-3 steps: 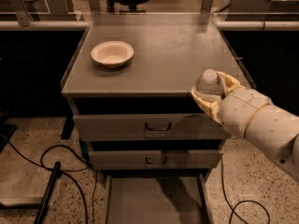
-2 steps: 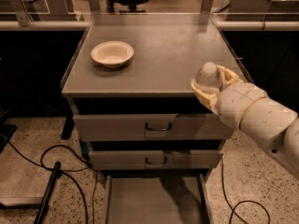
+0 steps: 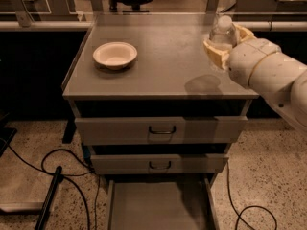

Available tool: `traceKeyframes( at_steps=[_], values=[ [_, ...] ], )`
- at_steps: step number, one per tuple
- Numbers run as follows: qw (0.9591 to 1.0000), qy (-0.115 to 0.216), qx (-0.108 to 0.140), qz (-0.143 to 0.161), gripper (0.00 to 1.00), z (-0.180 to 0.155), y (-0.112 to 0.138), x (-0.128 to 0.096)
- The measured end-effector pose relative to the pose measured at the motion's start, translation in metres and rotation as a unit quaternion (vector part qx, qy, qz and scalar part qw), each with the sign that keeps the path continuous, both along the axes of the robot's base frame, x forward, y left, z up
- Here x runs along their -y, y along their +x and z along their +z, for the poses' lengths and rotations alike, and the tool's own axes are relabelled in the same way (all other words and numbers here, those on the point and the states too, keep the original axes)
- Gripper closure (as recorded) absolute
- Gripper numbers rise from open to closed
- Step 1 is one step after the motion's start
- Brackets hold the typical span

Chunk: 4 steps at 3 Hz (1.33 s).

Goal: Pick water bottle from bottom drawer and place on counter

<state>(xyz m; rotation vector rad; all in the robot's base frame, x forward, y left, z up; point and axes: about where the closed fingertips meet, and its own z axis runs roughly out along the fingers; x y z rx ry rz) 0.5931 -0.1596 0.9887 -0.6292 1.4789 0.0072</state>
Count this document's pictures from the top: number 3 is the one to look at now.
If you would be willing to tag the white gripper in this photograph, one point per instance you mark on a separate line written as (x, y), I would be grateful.
(246, 62)

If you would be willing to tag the clear plastic water bottle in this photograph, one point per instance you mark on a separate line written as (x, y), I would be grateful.
(223, 34)

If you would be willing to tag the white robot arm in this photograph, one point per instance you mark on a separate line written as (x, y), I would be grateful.
(259, 65)

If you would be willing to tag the grey drawer cabinet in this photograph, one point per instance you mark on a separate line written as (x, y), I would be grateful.
(171, 77)

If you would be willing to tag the top grey drawer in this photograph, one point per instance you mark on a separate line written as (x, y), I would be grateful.
(134, 130)

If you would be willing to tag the bottom grey open drawer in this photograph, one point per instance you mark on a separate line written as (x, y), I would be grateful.
(179, 202)

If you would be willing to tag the middle grey drawer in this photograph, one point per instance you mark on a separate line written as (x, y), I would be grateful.
(139, 164)

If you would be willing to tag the white paper bowl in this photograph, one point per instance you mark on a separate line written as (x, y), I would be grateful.
(115, 55)

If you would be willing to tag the black bar on floor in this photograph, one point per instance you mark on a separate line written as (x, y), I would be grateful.
(45, 210)

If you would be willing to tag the white horizontal rail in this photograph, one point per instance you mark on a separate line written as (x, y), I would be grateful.
(52, 26)

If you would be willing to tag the top drawer black handle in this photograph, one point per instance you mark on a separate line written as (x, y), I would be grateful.
(169, 131)

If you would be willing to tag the drawer black handle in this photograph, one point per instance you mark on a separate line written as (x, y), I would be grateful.
(160, 166)
(169, 131)

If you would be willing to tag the middle drawer black handle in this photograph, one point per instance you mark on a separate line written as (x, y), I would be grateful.
(160, 166)

